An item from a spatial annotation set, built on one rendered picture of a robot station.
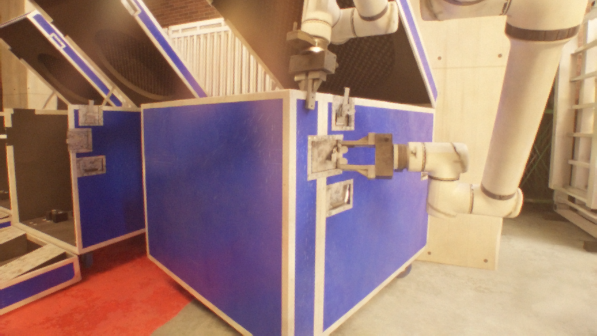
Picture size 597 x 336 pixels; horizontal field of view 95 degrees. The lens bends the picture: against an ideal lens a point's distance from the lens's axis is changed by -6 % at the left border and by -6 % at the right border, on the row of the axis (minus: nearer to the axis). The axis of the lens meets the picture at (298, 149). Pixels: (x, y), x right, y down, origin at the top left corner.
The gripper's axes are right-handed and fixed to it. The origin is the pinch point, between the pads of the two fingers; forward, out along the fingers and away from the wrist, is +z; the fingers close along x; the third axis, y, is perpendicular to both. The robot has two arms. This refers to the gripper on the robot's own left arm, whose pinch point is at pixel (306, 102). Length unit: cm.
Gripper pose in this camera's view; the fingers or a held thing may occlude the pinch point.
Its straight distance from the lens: 82.9
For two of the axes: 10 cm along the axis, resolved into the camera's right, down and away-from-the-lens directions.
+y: 6.6, 1.2, 7.4
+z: -1.3, 9.9, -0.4
